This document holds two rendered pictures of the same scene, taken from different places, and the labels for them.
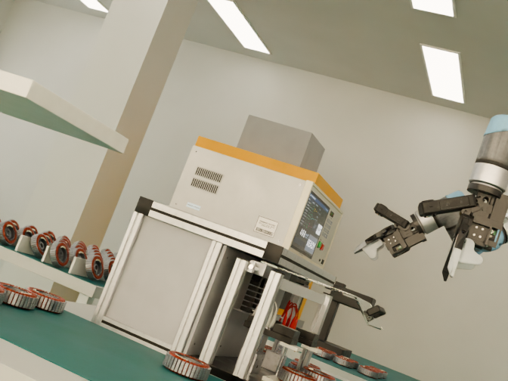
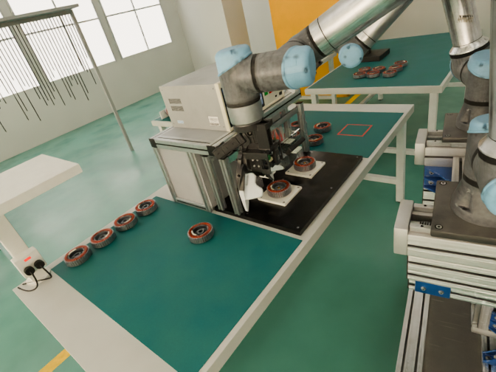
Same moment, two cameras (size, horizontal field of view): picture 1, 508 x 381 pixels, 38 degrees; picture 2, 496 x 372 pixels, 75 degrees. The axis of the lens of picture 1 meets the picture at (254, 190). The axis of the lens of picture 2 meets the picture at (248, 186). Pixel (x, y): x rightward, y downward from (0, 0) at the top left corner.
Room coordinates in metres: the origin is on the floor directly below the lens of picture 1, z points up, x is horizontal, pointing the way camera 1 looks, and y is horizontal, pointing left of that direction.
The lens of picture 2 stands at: (0.82, -0.69, 1.59)
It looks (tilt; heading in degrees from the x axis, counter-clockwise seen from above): 30 degrees down; 24
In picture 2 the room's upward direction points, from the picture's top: 15 degrees counter-clockwise
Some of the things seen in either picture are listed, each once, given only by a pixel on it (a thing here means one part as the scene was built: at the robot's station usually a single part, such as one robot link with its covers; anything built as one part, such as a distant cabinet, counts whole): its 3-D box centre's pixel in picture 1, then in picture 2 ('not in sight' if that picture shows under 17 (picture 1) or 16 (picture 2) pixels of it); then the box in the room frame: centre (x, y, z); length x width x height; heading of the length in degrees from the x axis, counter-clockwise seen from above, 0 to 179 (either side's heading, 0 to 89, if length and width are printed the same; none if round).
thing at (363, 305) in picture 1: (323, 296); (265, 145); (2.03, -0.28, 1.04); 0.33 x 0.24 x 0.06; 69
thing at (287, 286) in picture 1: (303, 292); (266, 131); (2.19, -0.24, 1.03); 0.62 x 0.01 x 0.03; 159
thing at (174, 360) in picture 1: (187, 365); (201, 232); (1.77, 0.00, 0.77); 0.11 x 0.11 x 0.04
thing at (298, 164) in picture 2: (317, 377); (304, 164); (2.27, -0.38, 0.80); 0.11 x 0.11 x 0.04
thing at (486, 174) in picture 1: (488, 180); (246, 111); (1.47, -0.44, 1.37); 0.08 x 0.08 x 0.05
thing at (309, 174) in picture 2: not in sight; (305, 167); (2.27, -0.38, 0.78); 0.15 x 0.15 x 0.01; 69
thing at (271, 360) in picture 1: (274, 360); not in sight; (2.32, -0.25, 0.80); 0.08 x 0.05 x 0.06; 159
